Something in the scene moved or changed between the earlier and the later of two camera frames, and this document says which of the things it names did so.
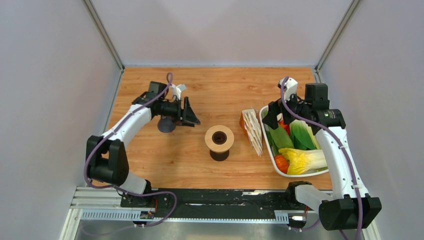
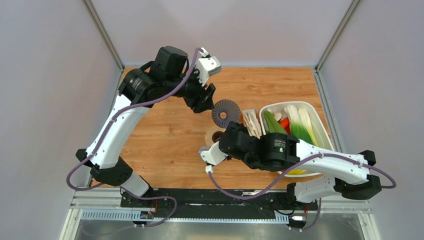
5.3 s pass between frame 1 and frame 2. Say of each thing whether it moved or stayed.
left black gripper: moved
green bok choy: stayed
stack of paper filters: stayed
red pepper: stayed
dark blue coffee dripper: moved
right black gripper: moved
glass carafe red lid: moved
